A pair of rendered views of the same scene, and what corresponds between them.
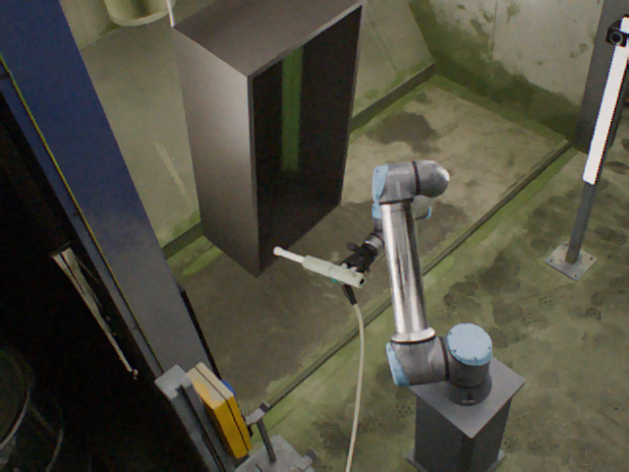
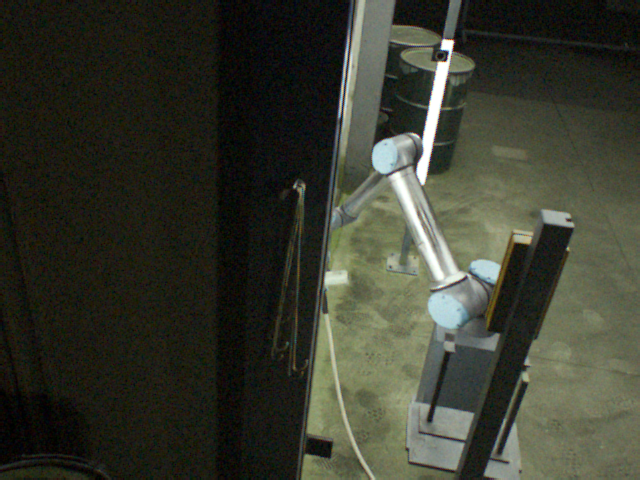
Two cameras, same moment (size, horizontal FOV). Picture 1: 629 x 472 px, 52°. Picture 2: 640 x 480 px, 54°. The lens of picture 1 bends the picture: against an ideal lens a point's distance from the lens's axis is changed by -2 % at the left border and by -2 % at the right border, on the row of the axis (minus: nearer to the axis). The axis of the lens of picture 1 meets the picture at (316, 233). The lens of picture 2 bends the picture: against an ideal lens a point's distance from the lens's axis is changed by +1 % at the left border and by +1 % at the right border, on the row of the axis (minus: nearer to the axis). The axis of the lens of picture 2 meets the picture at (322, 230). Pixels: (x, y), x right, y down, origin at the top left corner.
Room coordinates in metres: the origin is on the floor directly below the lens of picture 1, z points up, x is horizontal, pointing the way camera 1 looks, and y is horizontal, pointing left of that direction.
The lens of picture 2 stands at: (0.32, 1.46, 2.24)
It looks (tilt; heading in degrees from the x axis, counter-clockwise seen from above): 32 degrees down; 312
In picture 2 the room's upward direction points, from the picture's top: 6 degrees clockwise
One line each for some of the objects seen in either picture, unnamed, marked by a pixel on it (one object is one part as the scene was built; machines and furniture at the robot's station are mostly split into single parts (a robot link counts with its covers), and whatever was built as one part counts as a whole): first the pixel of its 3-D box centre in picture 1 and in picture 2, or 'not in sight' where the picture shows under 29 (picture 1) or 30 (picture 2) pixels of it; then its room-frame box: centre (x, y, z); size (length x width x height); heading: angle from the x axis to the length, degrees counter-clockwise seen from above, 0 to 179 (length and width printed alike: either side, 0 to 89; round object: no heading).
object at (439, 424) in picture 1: (459, 423); (457, 378); (1.16, -0.44, 0.32); 0.31 x 0.31 x 0.64; 36
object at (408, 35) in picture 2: not in sight; (408, 36); (3.54, -2.91, 0.86); 0.54 x 0.54 x 0.01
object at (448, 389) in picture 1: (465, 375); (477, 312); (1.16, -0.44, 0.69); 0.19 x 0.19 x 0.10
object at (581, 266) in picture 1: (570, 261); (402, 263); (2.11, -1.31, 0.01); 0.20 x 0.20 x 0.01; 36
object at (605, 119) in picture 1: (608, 107); (432, 116); (2.08, -1.28, 1.02); 0.06 x 0.02 x 0.83; 36
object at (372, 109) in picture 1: (290, 167); not in sight; (3.07, 0.10, 0.11); 2.70 x 0.02 x 0.13; 126
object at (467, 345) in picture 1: (465, 354); (483, 286); (1.16, -0.43, 0.83); 0.17 x 0.15 x 0.18; 89
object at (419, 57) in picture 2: not in sight; (437, 61); (2.98, -2.58, 0.86); 0.54 x 0.54 x 0.01
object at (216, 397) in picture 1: (219, 414); (524, 286); (0.75, 0.28, 1.42); 0.12 x 0.06 x 0.26; 36
